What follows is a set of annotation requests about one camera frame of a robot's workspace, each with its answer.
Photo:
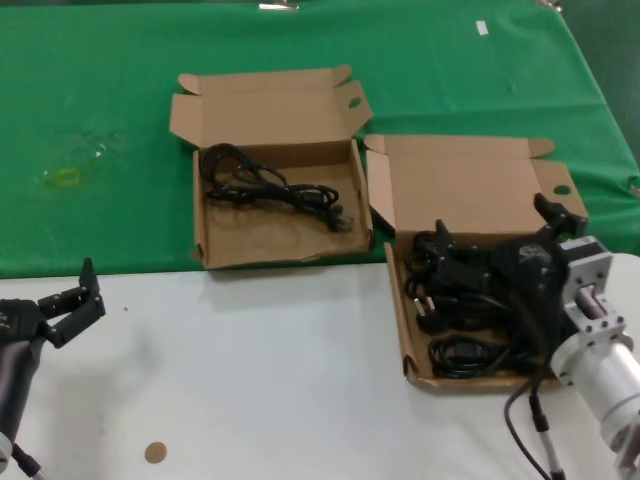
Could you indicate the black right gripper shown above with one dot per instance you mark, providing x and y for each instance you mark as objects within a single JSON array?
[{"x": 535, "y": 285}]

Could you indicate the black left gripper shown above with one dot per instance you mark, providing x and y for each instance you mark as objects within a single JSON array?
[{"x": 17, "y": 350}]

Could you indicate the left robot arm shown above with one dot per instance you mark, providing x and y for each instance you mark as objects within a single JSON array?
[{"x": 4, "y": 447}]

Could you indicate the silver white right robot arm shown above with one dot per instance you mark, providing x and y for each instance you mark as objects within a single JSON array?
[{"x": 605, "y": 360}]

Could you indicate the open brown cardboard box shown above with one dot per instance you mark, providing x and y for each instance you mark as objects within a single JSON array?
[{"x": 460, "y": 180}]

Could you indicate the open cardboard box torn rim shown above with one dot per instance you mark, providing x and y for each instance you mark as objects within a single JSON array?
[{"x": 280, "y": 245}]

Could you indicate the round brown cardboard disc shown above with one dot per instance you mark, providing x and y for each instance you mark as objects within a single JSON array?
[{"x": 155, "y": 452}]

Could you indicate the clear crumpled tape patch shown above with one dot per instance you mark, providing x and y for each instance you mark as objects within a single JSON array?
[{"x": 102, "y": 145}]

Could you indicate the white tape strip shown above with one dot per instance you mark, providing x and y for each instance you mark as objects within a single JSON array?
[{"x": 482, "y": 28}]

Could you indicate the green tablecloth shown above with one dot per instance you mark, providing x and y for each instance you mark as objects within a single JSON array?
[{"x": 100, "y": 75}]

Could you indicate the metal tablecloth clip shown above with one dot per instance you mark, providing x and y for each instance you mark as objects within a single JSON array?
[
  {"x": 550, "y": 3},
  {"x": 277, "y": 6}
]

